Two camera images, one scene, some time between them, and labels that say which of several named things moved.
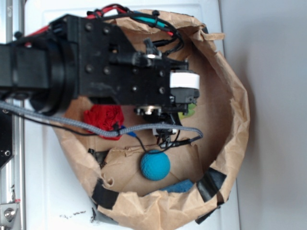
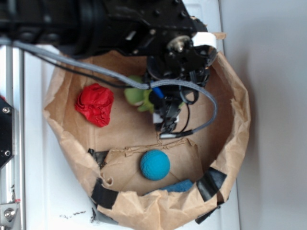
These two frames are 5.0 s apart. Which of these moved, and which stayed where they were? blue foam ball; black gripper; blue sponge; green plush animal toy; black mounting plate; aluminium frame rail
Moved: black gripper; green plush animal toy
Stayed: aluminium frame rail; blue foam ball; black mounting plate; blue sponge
